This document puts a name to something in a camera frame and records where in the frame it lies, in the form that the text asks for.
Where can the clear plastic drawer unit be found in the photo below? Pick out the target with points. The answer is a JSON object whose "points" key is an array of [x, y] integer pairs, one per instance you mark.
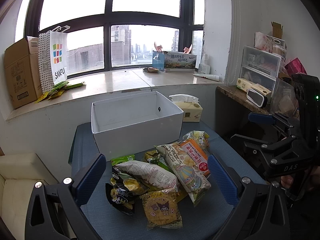
{"points": [[260, 67]]}

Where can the white black device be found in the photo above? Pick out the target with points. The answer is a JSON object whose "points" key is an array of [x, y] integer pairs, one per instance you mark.
{"points": [[256, 98]]}

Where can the clear plastic container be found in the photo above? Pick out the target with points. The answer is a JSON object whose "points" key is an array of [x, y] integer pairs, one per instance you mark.
{"points": [[283, 99]]}

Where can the yellow green snack packet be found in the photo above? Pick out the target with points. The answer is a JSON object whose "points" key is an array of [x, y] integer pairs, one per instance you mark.
{"points": [[201, 137]]}

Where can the brown cardboard box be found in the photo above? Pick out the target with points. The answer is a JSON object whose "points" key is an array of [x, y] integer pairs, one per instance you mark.
{"points": [[21, 66]]}

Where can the pink box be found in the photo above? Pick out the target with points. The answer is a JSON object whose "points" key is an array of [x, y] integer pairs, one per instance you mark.
{"points": [[295, 67]]}

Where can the cream leather sofa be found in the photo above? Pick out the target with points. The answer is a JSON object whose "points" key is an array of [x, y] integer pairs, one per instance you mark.
{"points": [[19, 174]]}

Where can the black window frame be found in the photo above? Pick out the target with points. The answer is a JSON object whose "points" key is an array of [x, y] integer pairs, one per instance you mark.
{"points": [[105, 35]]}

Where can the white Sanfu paper bag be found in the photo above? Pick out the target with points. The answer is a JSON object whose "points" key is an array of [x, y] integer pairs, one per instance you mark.
{"points": [[52, 57]]}

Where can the orange illustrated snack bag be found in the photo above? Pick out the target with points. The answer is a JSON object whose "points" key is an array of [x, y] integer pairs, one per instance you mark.
{"points": [[184, 159]]}

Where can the green yellow sachets pile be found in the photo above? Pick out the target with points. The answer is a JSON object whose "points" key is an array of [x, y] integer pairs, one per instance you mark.
{"points": [[58, 90]]}

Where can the cream green carton box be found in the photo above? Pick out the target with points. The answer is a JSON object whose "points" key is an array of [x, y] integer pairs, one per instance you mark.
{"points": [[245, 85]]}

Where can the white tube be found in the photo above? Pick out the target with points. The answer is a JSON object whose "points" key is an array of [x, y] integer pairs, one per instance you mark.
{"points": [[212, 77]]}

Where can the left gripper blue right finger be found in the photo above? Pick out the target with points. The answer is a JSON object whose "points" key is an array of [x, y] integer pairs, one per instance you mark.
{"points": [[259, 210]]}

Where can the blue printed tissue box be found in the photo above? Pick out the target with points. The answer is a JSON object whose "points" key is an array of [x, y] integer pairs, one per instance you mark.
{"points": [[171, 61]]}

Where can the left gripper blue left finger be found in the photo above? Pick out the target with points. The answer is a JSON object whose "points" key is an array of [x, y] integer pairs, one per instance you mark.
{"points": [[54, 211]]}

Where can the white printed snack bag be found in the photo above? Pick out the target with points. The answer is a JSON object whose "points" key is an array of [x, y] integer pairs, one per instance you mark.
{"points": [[152, 174]]}

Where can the white pump bottle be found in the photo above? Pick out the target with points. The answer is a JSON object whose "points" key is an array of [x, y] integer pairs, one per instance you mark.
{"points": [[204, 67]]}

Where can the small wrapper on sill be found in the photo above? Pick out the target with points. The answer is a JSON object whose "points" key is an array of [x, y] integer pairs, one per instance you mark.
{"points": [[150, 70]]}

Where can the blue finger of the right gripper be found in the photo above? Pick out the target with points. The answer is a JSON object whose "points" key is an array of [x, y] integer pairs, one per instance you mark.
{"points": [[241, 140], [261, 118]]}

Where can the dark green snack packet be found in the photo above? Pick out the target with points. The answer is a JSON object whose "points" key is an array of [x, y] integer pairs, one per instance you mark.
{"points": [[152, 157]]}

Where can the soft tissue pack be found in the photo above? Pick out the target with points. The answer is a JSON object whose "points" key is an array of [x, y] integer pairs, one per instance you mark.
{"points": [[190, 106]]}

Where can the white cardboard box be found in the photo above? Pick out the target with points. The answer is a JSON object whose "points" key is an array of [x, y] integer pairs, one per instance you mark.
{"points": [[134, 123]]}

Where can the blue table cloth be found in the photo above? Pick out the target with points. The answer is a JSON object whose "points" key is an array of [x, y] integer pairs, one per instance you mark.
{"points": [[199, 222]]}

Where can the Kuromi yellow cookie packet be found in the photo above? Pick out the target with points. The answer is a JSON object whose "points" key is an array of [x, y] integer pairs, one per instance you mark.
{"points": [[161, 209]]}

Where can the green small snack box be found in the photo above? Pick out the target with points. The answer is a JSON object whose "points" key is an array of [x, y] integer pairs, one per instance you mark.
{"points": [[118, 160]]}

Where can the person's right hand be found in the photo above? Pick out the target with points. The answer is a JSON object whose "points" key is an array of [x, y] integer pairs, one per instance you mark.
{"points": [[286, 181]]}

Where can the dark side shelf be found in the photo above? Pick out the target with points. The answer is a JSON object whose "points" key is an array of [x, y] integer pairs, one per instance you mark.
{"points": [[231, 116]]}

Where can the black yellow chip bag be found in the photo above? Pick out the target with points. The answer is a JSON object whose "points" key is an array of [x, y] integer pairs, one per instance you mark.
{"points": [[124, 191]]}

